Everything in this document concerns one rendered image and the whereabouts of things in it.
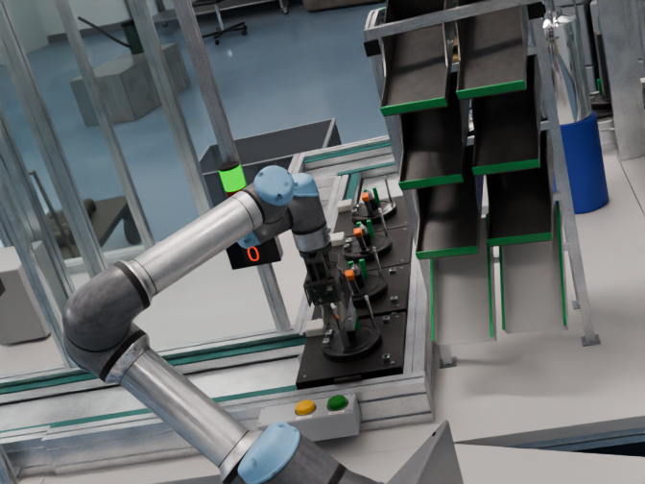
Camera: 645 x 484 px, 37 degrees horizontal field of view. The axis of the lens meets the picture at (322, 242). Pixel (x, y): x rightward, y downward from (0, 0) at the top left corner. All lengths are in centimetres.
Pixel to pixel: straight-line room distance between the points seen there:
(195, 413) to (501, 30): 97
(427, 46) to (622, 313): 79
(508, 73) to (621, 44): 120
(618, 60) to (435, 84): 124
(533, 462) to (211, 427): 63
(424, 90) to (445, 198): 29
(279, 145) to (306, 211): 252
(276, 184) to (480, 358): 74
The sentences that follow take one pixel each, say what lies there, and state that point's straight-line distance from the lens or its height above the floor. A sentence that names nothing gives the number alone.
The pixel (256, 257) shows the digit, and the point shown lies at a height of 119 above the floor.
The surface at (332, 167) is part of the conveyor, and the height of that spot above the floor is 92.
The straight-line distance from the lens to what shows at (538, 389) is 213.
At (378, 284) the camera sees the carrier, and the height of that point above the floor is 99.
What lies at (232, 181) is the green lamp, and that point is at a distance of 218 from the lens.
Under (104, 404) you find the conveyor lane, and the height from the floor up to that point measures 92.
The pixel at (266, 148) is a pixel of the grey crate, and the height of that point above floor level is 78.
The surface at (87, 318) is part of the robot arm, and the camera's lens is 168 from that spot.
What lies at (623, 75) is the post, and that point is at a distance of 311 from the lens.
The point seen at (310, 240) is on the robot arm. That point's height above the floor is 130.
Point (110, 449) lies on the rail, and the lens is 228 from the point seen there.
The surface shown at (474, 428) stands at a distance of 205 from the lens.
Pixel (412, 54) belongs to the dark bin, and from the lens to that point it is 202.
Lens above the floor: 205
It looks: 23 degrees down
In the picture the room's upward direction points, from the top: 16 degrees counter-clockwise
